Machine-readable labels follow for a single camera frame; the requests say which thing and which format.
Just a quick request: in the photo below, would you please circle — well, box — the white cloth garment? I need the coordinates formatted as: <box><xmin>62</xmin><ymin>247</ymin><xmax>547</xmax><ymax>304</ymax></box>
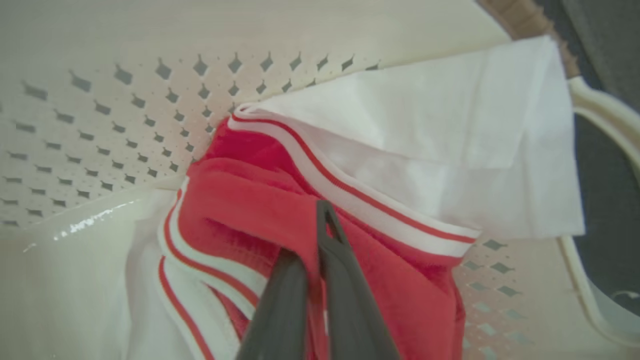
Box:
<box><xmin>240</xmin><ymin>35</ymin><xmax>586</xmax><ymax>242</ymax></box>

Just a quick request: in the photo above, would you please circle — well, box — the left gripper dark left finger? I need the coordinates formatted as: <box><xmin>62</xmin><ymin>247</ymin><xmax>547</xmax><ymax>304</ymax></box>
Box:
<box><xmin>234</xmin><ymin>248</ymin><xmax>309</xmax><ymax>360</ymax></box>

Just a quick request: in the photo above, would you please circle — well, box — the beige perforated plastic laundry basket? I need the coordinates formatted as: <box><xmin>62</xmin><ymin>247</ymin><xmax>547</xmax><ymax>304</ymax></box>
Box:
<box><xmin>0</xmin><ymin>0</ymin><xmax>640</xmax><ymax>360</ymax></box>

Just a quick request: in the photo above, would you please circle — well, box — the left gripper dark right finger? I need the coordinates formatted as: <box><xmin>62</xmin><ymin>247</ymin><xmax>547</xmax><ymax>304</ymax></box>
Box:
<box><xmin>315</xmin><ymin>199</ymin><xmax>402</xmax><ymax>360</ymax></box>

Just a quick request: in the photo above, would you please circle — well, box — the red jersey with white trim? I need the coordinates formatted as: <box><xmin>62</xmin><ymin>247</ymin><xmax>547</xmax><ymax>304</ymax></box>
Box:
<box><xmin>125</xmin><ymin>112</ymin><xmax>482</xmax><ymax>360</ymax></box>

